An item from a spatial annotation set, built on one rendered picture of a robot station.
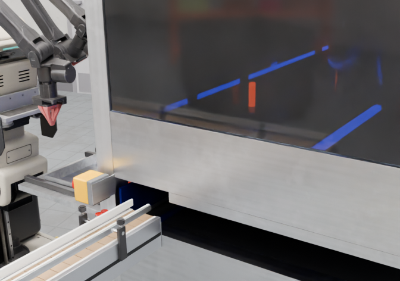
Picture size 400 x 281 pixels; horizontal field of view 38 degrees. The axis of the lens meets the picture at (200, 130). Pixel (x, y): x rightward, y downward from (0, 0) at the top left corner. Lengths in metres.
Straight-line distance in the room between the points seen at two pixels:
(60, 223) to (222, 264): 2.31
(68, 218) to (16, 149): 1.42
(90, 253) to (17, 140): 1.10
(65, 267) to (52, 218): 2.41
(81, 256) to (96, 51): 0.54
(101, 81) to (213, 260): 0.57
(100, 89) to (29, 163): 0.92
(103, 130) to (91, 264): 0.40
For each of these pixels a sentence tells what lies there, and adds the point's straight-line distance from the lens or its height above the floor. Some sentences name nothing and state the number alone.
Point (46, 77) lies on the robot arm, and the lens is 1.96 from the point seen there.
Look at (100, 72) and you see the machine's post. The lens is 1.62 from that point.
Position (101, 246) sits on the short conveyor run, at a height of 0.93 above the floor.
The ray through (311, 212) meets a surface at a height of 1.06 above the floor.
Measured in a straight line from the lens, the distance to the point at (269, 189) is 1.39.
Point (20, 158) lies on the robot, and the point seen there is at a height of 0.82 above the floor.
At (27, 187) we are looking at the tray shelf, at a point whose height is 0.88.
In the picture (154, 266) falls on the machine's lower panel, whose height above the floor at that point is 0.77.
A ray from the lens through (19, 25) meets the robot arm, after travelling 1.95.
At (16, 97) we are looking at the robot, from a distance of 2.40.
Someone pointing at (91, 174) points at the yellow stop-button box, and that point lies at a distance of 1.68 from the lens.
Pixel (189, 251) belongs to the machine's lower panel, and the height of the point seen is 0.86.
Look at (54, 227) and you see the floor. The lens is 3.74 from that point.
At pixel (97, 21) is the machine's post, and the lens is 1.60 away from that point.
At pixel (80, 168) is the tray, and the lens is 2.14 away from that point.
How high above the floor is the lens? 1.65
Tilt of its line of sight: 18 degrees down
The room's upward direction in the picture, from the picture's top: 1 degrees counter-clockwise
